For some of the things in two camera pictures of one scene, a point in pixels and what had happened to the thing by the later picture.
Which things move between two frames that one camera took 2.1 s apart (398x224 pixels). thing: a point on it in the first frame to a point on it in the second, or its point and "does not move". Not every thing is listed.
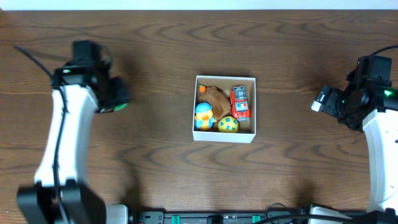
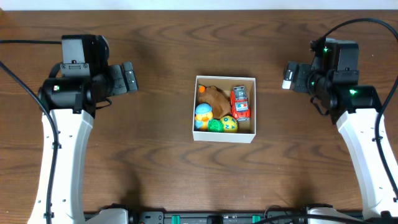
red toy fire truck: (239, 105) does not move
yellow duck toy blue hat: (204, 119) does not move
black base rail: (293, 216) does not move
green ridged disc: (120, 107) to (216, 126)
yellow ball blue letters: (228, 124) does not move
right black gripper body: (336, 105) to (302, 84)
